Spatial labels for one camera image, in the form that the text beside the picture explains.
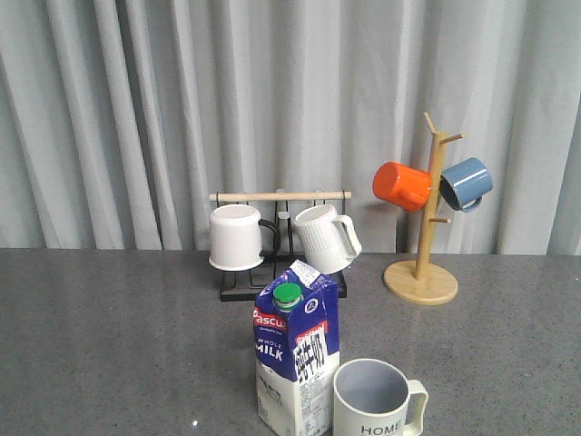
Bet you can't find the blue white milk carton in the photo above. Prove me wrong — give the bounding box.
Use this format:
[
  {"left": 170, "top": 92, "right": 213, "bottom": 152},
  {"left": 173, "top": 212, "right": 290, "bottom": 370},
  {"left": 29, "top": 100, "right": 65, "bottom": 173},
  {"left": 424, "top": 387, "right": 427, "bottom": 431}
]
[{"left": 252, "top": 261, "right": 340, "bottom": 435}]

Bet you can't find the cream HOME mug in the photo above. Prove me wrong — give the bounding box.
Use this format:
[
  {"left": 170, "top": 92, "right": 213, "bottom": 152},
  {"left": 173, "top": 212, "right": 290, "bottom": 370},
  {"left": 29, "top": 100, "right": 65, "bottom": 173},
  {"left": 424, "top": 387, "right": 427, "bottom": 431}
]
[{"left": 332, "top": 358, "right": 428, "bottom": 435}]

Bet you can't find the white ribbed mug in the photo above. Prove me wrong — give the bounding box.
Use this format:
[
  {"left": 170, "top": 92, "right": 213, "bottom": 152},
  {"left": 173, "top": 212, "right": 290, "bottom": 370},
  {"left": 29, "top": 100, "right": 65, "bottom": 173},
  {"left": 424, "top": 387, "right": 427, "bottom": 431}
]
[{"left": 293, "top": 204, "right": 362, "bottom": 274}]

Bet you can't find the orange enamel mug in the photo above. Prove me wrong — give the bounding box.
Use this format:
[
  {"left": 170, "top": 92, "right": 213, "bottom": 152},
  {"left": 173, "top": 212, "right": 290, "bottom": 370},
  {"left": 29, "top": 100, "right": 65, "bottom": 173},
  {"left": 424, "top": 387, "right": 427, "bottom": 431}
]
[{"left": 372, "top": 162, "right": 432, "bottom": 212}]

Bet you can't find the wooden mug tree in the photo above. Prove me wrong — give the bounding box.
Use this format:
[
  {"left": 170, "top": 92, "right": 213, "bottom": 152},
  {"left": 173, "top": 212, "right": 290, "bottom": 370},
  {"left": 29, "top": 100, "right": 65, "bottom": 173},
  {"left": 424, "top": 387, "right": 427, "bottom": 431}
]
[{"left": 383, "top": 113, "right": 464, "bottom": 305}]

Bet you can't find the blue enamel mug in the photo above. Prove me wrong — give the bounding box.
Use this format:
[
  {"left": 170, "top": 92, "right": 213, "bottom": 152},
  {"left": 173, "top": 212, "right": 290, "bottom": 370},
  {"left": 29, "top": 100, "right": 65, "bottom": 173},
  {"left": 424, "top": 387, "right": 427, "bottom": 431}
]
[{"left": 439, "top": 157, "right": 493, "bottom": 213}]

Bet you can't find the grey curtain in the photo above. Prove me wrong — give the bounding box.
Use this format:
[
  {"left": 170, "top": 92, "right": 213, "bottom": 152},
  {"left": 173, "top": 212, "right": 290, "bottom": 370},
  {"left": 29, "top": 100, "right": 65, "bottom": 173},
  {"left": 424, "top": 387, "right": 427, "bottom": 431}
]
[{"left": 1, "top": 1, "right": 580, "bottom": 255}]

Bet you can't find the black wire mug rack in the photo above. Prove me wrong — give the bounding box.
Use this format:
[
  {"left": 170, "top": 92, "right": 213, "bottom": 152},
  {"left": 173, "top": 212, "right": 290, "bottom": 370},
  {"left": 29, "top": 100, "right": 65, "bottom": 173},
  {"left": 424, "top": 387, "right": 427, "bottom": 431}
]
[{"left": 210, "top": 190, "right": 352, "bottom": 310}]

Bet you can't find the white mug black handle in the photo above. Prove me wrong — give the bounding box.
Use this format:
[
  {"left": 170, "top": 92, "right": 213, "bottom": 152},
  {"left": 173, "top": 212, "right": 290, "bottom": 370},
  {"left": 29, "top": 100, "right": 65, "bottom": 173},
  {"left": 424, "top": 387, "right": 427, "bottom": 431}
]
[{"left": 209, "top": 204, "right": 281, "bottom": 272}]

